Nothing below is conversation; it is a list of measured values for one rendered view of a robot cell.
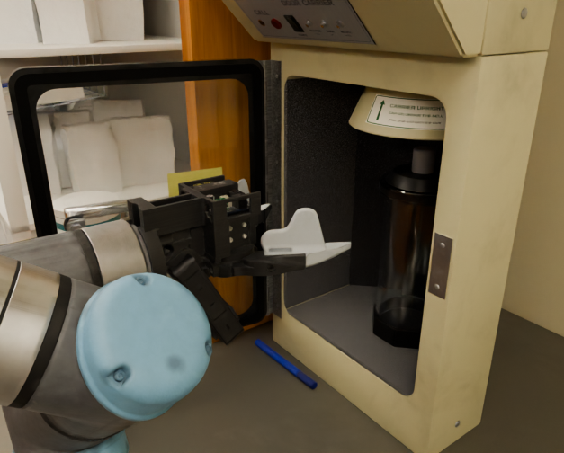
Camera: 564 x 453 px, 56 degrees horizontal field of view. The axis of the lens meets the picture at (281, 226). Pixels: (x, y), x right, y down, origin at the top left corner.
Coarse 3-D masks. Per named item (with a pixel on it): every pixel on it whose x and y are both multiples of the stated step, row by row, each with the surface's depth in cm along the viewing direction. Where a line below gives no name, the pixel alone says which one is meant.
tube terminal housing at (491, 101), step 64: (512, 0) 46; (320, 64) 63; (384, 64) 55; (448, 64) 49; (512, 64) 49; (448, 128) 50; (512, 128) 52; (448, 192) 52; (512, 192) 56; (448, 320) 57; (384, 384) 67; (448, 384) 61
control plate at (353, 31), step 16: (240, 0) 60; (256, 0) 58; (272, 0) 56; (288, 0) 54; (304, 0) 52; (320, 0) 50; (336, 0) 48; (256, 16) 61; (272, 16) 59; (304, 16) 55; (320, 16) 53; (336, 16) 51; (352, 16) 49; (272, 32) 63; (288, 32) 60; (304, 32) 58; (320, 32) 56; (336, 32) 54; (352, 32) 52; (368, 32) 50
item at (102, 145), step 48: (48, 96) 59; (96, 96) 61; (144, 96) 64; (192, 96) 66; (240, 96) 69; (48, 144) 61; (96, 144) 63; (144, 144) 66; (192, 144) 68; (240, 144) 71; (96, 192) 65; (144, 192) 68; (240, 288) 80
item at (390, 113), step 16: (368, 96) 62; (384, 96) 60; (400, 96) 58; (416, 96) 58; (432, 96) 57; (368, 112) 61; (384, 112) 59; (400, 112) 58; (416, 112) 58; (432, 112) 57; (368, 128) 61; (384, 128) 59; (400, 128) 58; (416, 128) 58; (432, 128) 57
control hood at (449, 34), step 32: (224, 0) 63; (352, 0) 47; (384, 0) 44; (416, 0) 42; (448, 0) 41; (480, 0) 44; (256, 32) 66; (384, 32) 49; (416, 32) 46; (448, 32) 43; (480, 32) 45
